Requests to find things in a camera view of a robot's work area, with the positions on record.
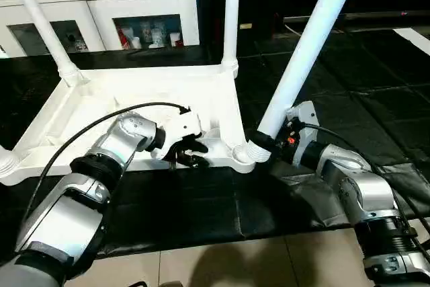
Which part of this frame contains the white plastic table leg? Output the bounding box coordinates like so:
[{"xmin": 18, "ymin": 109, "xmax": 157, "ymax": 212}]
[
  {"xmin": 245, "ymin": 0, "xmax": 365, "ymax": 164},
  {"xmin": 221, "ymin": 0, "xmax": 242, "ymax": 77},
  {"xmin": 1, "ymin": 0, "xmax": 86, "ymax": 87},
  {"xmin": 0, "ymin": 147, "xmax": 20, "ymax": 179}
]

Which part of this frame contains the white plastic table top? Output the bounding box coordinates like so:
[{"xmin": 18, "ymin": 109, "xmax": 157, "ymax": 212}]
[{"xmin": 0, "ymin": 64, "xmax": 258, "ymax": 187}]

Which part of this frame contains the black work mat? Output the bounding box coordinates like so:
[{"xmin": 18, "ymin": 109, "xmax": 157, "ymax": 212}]
[{"xmin": 0, "ymin": 25, "xmax": 430, "ymax": 261}]

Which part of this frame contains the small red bottle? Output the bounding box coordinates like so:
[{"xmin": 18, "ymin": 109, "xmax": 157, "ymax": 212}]
[{"xmin": 118, "ymin": 26, "xmax": 131, "ymax": 50}]

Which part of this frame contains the long black bar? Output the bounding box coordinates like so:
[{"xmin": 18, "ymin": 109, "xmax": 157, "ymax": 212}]
[{"xmin": 285, "ymin": 10, "xmax": 430, "ymax": 26}]

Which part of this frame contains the white glass-door cabinet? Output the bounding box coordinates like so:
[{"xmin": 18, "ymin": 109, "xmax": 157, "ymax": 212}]
[{"xmin": 0, "ymin": 0, "xmax": 202, "ymax": 58}]

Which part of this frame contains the flat white board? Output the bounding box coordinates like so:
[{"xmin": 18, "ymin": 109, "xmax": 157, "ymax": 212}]
[{"xmin": 393, "ymin": 28, "xmax": 430, "ymax": 56}]

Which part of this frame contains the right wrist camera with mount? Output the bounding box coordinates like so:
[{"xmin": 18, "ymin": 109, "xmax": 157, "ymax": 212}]
[{"xmin": 285, "ymin": 100, "xmax": 320, "ymax": 161}]

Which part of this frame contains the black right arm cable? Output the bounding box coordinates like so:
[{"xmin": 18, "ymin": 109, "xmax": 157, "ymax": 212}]
[{"xmin": 288, "ymin": 122, "xmax": 430, "ymax": 247}]

